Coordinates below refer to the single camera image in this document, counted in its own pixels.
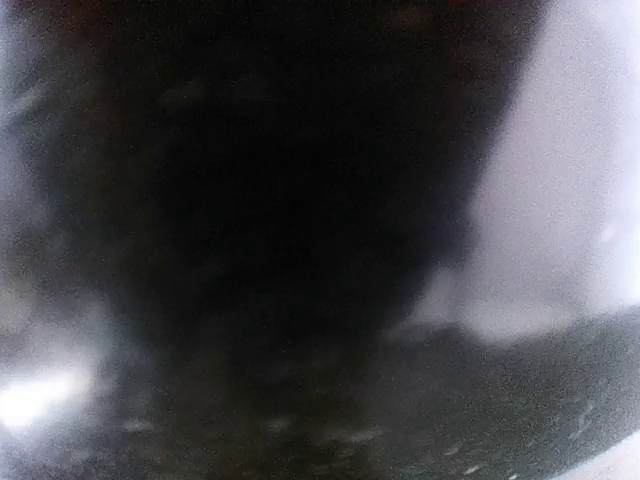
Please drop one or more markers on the black tripod music stand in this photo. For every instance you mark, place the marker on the black tripod music stand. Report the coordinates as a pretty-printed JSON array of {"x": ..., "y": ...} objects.
[{"x": 271, "y": 183}]

